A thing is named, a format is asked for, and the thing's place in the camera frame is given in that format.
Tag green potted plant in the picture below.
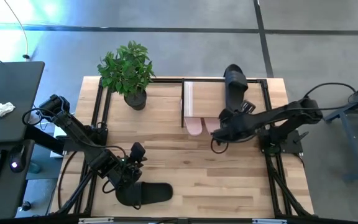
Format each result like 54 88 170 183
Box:
96 40 157 111

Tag teal floor object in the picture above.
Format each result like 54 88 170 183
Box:
28 161 42 174

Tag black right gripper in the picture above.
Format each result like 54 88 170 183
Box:
211 100 260 144

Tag dark grey desk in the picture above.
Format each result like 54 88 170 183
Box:
0 60 45 222

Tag white power adapter box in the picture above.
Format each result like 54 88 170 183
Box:
50 126 67 158

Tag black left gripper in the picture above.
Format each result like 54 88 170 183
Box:
110 142 147 187

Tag grey metal side table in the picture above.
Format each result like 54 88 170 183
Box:
323 77 358 182

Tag crumpled white tissue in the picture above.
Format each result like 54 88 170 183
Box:
0 101 16 121

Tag silver label strip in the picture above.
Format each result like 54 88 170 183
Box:
78 217 114 224
252 218 288 224

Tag thick black floor cable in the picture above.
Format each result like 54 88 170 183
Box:
57 151 78 210

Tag black computer mouse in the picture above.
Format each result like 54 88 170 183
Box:
8 144 27 174

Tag wooden shelf black frame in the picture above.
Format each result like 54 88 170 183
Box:
181 79 269 128

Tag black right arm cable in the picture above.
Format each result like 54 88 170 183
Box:
209 82 358 155

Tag black rubber slide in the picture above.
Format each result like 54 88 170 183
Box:
223 63 249 114
116 182 174 208

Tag black support bar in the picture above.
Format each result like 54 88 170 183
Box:
24 124 65 156

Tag pink rubber slide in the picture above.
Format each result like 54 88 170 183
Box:
203 117 221 134
184 116 204 137

